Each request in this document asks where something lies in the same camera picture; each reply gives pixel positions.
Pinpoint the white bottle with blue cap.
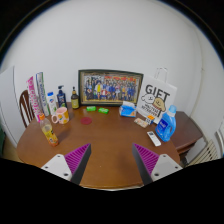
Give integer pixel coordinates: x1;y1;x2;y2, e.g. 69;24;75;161
46;91;59;116

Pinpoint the small white orange box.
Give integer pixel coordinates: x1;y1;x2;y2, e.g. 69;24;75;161
145;114;156;126

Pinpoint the long white green wrap box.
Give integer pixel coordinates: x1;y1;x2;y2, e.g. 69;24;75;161
35;71;51;117

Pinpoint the long pink wrap box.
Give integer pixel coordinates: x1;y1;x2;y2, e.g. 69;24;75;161
26;76;43;123

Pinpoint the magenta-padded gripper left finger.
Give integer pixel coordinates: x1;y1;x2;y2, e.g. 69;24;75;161
40;143;92;186

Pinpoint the blue detergent bottle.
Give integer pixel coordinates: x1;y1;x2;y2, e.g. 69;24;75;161
155;104;178;143

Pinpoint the white remote control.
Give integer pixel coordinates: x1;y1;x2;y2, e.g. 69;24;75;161
146;130;162;147

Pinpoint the small beige snack packet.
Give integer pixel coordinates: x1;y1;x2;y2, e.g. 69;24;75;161
133;117;149;129

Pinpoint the pink mug with orange prints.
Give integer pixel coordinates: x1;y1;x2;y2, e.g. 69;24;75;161
51;106;70;125

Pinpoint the dark blue pump bottle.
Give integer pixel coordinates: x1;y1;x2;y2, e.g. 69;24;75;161
56;85;68;109

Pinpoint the white paper gift bag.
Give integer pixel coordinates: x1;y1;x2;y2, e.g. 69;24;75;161
136;67;178;125

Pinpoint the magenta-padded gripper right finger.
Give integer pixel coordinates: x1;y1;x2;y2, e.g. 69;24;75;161
131;143;184;186

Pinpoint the blue tissue pack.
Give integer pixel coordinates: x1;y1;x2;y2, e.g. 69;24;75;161
119;100;138;118

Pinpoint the white radiator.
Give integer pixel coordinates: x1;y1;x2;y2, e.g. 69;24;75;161
186;139;219;166

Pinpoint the flat round red coaster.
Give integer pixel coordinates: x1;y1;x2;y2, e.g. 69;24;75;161
79;116;93;126

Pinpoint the brown pump bottle yellow label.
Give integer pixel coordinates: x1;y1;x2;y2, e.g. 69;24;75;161
70;86;80;110

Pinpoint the orange juice bottle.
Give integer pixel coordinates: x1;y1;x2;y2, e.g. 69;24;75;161
39;113;60;148

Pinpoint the white refrigerator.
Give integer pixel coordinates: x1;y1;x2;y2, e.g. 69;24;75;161
0;65;21;148

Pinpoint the framed group photo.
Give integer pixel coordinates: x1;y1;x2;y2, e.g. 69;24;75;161
77;69;144;107

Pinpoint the brown wooden chair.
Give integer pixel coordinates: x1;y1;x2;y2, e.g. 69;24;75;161
18;89;35;129

